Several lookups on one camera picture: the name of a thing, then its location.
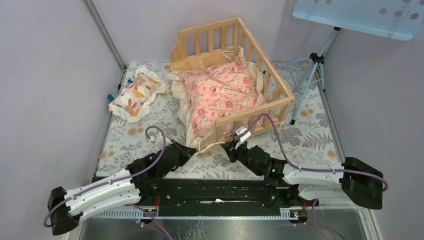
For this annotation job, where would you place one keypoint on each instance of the floral small pillow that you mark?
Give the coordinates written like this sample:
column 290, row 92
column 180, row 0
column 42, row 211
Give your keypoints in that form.
column 136, row 105

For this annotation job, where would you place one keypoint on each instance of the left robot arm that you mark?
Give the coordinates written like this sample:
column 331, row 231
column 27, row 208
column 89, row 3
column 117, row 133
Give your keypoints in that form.
column 131, row 185

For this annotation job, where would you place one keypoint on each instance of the floral table mat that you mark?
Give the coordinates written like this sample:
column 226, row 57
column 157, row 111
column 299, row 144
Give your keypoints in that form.
column 308, row 141

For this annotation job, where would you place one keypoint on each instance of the pink patterned bed cushion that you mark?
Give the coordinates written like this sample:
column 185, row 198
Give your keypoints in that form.
column 216, row 92

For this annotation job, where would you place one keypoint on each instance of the grey diagonal pole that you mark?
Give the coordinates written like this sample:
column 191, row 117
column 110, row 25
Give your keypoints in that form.
column 97, row 19

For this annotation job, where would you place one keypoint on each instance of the blue toy item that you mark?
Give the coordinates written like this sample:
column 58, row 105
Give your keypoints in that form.
column 123, row 91

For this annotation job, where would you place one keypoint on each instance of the light blue perforated panel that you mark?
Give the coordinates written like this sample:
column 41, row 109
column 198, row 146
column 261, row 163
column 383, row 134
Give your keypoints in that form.
column 393, row 19

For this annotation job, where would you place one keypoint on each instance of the wooden pet bed frame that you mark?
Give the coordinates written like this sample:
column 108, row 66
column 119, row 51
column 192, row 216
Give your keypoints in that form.
column 203, row 46

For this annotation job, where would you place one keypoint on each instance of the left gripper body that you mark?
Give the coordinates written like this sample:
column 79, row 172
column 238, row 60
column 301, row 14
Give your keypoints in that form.
column 183, row 157

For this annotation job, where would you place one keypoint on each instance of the black tripod stand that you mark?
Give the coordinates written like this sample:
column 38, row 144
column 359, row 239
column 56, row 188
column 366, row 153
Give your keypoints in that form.
column 314, row 73

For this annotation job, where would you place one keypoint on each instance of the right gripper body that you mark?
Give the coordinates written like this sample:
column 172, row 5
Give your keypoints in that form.
column 239, row 150

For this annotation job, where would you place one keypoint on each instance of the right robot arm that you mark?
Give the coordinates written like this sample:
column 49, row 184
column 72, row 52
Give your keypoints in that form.
column 351, row 180

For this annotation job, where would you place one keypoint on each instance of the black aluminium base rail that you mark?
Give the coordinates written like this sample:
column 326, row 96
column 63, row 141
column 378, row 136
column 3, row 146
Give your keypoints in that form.
column 180, row 192

